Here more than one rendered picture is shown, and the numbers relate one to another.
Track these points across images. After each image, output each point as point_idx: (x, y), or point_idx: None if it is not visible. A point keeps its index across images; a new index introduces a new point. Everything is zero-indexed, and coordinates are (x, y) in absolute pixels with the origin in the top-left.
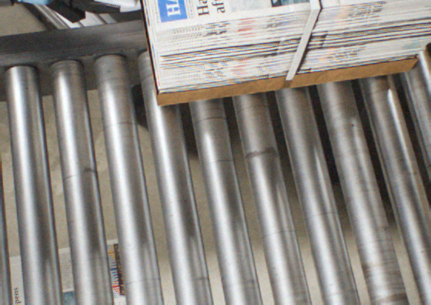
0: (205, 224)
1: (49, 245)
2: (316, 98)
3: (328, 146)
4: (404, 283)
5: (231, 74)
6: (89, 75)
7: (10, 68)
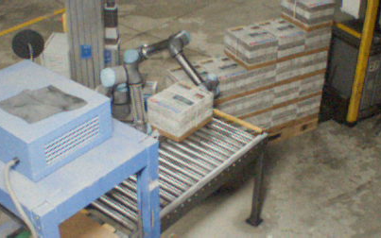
0: (186, 222)
1: (181, 165)
2: None
3: None
4: (244, 204)
5: (187, 127)
6: None
7: None
